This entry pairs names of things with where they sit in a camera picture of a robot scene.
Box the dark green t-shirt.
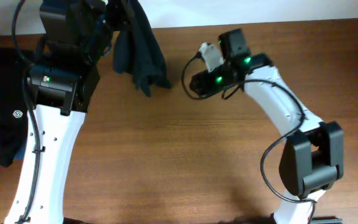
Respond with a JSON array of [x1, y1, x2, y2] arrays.
[[106, 0, 172, 97]]

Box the folded blue jeans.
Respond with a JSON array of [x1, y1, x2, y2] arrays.
[[14, 146, 25, 160]]

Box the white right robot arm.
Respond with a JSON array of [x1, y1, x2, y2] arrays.
[[183, 29, 344, 223]]

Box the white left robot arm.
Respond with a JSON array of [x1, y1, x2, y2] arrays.
[[4, 1, 112, 223]]

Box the black folded garment with logo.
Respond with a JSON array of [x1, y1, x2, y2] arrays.
[[0, 47, 28, 167]]

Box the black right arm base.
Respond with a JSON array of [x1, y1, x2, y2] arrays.
[[310, 216, 344, 224]]

